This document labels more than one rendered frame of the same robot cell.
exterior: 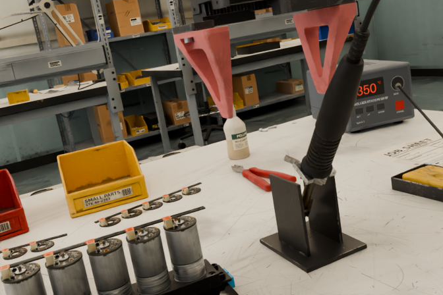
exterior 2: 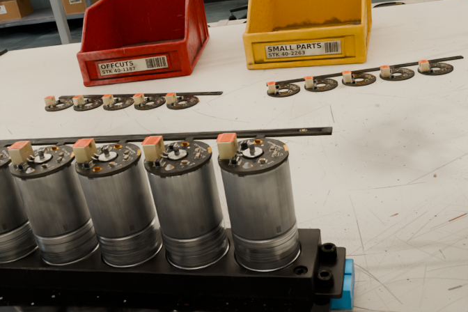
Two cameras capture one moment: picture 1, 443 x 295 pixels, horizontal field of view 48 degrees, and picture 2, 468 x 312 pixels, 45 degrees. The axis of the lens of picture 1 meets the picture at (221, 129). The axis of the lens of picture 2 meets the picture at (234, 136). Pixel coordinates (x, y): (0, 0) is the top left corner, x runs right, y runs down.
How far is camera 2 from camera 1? 0.21 m
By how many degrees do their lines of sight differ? 37
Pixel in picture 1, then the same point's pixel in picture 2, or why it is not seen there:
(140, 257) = (158, 198)
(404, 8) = not seen: outside the picture
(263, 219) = not seen: outside the picture
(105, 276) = (95, 213)
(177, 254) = (232, 214)
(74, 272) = (44, 189)
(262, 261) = (452, 268)
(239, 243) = (438, 205)
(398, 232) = not seen: outside the picture
